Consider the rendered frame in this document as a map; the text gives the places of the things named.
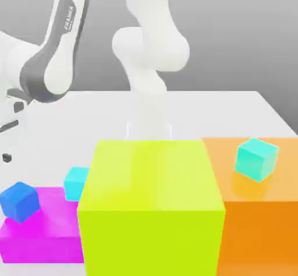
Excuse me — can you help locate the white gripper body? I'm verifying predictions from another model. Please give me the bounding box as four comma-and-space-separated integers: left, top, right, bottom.
0, 114, 29, 147

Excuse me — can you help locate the small blue cube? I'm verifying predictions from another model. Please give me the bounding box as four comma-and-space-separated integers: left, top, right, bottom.
0, 181, 41, 225

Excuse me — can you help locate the small cyan cube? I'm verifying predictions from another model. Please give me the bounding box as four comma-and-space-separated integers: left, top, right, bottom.
63, 167, 90, 202

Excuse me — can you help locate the small turquoise cube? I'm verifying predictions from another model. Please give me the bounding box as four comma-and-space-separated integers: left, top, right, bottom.
235, 137, 279, 183

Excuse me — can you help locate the large magenta box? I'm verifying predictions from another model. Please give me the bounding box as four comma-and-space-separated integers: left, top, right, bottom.
0, 186, 85, 264

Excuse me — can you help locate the large yellow-green box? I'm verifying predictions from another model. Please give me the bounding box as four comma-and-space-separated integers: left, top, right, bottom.
77, 140, 226, 276

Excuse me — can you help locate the large orange box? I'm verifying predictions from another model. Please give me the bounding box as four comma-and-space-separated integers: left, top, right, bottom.
201, 137, 298, 276

